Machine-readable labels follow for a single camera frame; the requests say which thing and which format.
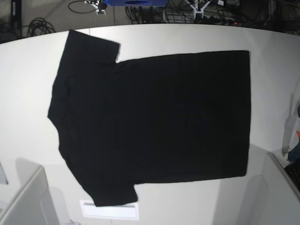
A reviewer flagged coiled black cable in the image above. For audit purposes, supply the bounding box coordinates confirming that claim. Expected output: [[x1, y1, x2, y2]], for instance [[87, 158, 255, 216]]
[[27, 18, 56, 37]]

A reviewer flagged grey partition panel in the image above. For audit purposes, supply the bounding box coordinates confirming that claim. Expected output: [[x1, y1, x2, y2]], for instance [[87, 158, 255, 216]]
[[0, 166, 59, 225], [246, 153, 300, 225]]

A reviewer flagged orange and teal tool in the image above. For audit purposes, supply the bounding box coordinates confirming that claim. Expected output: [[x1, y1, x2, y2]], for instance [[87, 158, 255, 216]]
[[287, 142, 300, 162]]

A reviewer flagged blue box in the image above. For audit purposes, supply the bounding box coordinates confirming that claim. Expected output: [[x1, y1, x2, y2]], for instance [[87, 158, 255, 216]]
[[104, 0, 169, 7]]

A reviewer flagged black power strip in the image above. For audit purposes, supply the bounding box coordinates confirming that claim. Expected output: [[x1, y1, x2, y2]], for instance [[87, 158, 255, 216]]
[[194, 16, 238, 26]]

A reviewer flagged grey partition panel left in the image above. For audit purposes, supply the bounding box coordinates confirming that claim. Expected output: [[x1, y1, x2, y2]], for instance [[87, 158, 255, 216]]
[[0, 166, 59, 225]]

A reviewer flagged white table label plate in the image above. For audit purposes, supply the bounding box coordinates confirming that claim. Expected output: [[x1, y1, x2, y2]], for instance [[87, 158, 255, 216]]
[[80, 200, 139, 220]]

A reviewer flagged grey partition panel right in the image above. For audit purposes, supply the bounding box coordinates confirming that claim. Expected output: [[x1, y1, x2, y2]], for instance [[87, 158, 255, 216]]
[[246, 153, 300, 225]]

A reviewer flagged black keyboard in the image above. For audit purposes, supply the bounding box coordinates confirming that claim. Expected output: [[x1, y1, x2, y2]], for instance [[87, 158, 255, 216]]
[[285, 160, 300, 189]]

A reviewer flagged black T-shirt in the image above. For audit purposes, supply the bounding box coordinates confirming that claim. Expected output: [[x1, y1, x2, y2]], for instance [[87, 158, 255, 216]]
[[48, 30, 251, 207]]

